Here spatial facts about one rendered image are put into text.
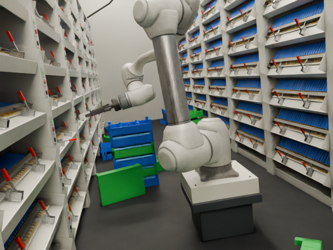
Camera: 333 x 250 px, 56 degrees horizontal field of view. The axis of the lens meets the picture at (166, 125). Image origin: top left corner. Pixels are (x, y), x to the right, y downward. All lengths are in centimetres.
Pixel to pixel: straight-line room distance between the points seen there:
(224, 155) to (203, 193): 20
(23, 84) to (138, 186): 113
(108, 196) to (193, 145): 93
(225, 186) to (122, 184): 86
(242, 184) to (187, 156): 31
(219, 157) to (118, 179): 84
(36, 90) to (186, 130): 60
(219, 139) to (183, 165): 24
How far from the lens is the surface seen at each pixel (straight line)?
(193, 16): 149
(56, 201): 138
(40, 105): 131
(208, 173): 150
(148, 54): 171
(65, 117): 201
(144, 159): 225
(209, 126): 145
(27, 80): 132
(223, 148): 147
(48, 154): 133
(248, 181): 148
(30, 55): 131
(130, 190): 214
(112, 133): 220
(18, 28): 134
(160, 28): 134
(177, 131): 131
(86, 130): 272
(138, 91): 178
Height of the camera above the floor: 78
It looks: 9 degrees down
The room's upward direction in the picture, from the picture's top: 7 degrees counter-clockwise
